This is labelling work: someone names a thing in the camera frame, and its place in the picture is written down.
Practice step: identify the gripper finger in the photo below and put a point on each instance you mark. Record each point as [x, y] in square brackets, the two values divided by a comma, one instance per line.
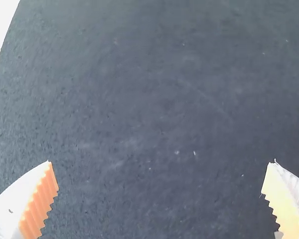
[289, 204]
[20, 209]

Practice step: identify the black mat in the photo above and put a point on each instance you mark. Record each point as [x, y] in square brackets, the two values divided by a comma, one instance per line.
[149, 99]

